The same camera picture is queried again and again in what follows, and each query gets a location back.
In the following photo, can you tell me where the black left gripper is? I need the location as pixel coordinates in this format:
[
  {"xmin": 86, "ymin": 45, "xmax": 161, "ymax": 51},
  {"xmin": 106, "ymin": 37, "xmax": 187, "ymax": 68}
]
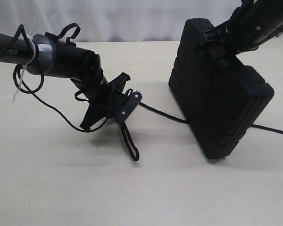
[{"xmin": 74, "ymin": 72, "xmax": 142, "ymax": 129}]

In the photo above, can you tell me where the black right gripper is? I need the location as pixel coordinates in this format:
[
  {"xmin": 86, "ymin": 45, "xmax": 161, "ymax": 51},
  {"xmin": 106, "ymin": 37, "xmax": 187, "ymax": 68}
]
[{"xmin": 201, "ymin": 16, "xmax": 283, "ymax": 56}]

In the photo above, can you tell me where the black braided rope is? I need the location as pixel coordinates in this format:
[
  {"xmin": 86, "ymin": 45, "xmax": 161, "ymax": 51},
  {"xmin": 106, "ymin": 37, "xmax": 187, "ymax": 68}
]
[{"xmin": 119, "ymin": 101, "xmax": 283, "ymax": 162}]

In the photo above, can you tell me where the black plastic carrying case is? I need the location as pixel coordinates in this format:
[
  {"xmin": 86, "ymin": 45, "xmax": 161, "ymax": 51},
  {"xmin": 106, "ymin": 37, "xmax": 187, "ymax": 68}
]
[{"xmin": 168, "ymin": 18, "xmax": 274, "ymax": 160}]

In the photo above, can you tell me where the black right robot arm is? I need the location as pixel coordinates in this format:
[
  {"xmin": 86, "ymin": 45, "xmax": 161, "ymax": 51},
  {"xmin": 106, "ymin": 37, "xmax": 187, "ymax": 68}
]
[{"xmin": 200, "ymin": 0, "xmax": 283, "ymax": 55}]

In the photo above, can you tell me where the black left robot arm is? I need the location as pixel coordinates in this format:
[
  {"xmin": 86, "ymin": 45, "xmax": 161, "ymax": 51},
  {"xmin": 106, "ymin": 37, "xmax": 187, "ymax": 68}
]
[{"xmin": 0, "ymin": 33, "xmax": 142, "ymax": 131}]

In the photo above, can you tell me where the white zip tie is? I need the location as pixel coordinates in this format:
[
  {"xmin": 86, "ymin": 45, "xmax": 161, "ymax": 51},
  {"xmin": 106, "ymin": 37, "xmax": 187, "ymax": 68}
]
[{"xmin": 12, "ymin": 35, "xmax": 37, "ymax": 103}]

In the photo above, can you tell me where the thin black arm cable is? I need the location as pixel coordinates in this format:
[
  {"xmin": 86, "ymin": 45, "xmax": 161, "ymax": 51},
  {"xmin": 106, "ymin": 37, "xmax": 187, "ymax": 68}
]
[{"xmin": 0, "ymin": 23, "xmax": 104, "ymax": 133}]

